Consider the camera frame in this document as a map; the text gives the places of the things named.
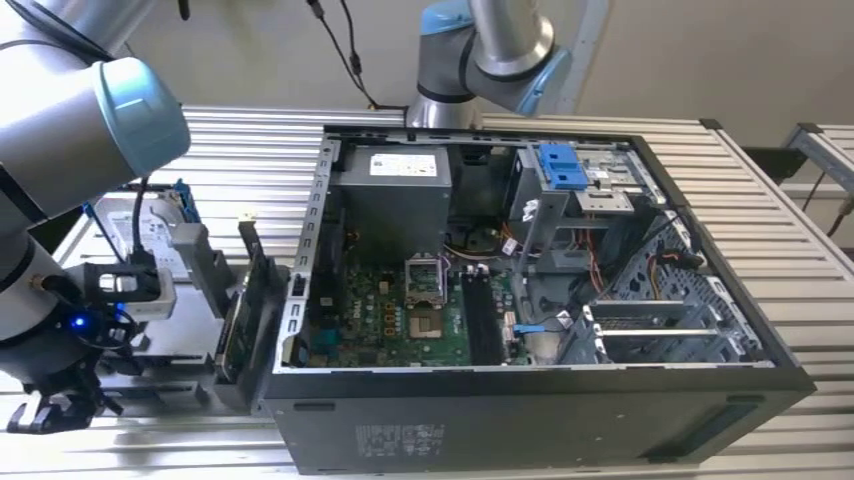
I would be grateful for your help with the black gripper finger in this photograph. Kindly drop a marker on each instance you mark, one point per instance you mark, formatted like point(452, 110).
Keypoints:
point(57, 415)
point(104, 400)

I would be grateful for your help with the grey parts rack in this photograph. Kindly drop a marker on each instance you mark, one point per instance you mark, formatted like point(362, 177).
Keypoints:
point(194, 310)

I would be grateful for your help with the metal slat side table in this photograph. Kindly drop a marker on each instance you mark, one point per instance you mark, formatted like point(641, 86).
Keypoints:
point(824, 150)

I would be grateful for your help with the black PC case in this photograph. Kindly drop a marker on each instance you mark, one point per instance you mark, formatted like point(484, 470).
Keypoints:
point(468, 425)

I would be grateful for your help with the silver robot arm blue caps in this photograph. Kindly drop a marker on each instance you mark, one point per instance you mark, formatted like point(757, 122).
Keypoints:
point(74, 125)

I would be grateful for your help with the green motherboard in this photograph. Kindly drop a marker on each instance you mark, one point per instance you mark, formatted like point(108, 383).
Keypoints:
point(374, 305)

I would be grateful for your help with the blue disk carrier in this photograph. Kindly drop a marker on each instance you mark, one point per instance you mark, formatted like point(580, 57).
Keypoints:
point(561, 167)

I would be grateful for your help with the black chair back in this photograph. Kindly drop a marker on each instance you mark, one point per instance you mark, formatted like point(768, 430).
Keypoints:
point(775, 162)

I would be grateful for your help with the metal disk bay cage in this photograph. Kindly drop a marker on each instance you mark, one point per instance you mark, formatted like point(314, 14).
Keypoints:
point(604, 202)

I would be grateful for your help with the green graphics card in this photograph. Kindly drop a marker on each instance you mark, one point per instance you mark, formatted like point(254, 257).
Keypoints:
point(250, 300)

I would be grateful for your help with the black RAM stick blue label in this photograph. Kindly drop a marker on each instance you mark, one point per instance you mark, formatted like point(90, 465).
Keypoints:
point(154, 391)

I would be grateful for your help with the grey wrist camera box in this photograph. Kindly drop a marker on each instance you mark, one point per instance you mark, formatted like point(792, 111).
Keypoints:
point(150, 300)

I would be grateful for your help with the hard disk in blue carrier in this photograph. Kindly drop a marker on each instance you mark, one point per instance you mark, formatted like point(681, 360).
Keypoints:
point(121, 225)

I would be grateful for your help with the grey perforated disk bay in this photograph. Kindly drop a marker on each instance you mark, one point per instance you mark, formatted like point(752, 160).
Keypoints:
point(668, 332)

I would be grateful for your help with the CPU socket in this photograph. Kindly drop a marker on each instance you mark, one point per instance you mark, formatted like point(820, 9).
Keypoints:
point(426, 325)

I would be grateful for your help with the grey power supply unit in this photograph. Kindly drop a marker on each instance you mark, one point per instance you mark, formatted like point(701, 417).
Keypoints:
point(394, 210)

